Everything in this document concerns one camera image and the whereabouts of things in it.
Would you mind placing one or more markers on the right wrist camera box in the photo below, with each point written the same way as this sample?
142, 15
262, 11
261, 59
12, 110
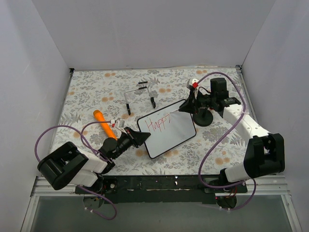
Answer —
192, 84

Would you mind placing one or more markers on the black framed whiteboard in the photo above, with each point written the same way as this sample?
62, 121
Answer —
167, 130

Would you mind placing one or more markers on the black front mounting rail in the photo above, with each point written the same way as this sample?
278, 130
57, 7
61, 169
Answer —
159, 189

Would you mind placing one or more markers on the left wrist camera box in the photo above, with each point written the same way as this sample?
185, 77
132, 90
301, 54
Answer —
119, 123

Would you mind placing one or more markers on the floral patterned table mat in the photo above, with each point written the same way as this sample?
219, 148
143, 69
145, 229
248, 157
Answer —
146, 99

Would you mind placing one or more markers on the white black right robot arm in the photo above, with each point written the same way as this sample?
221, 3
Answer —
264, 154

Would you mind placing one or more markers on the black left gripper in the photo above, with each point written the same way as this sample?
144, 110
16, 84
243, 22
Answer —
132, 137

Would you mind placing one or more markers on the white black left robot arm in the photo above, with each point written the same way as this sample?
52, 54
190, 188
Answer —
69, 165

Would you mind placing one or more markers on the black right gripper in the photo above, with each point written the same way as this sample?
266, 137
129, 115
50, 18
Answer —
191, 104

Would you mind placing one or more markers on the orange toy microphone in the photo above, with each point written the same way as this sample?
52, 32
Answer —
98, 115

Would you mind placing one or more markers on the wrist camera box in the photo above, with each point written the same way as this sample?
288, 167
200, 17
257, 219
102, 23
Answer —
192, 84
119, 123

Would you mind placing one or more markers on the black microphone stand base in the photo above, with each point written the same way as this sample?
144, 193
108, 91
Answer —
203, 118

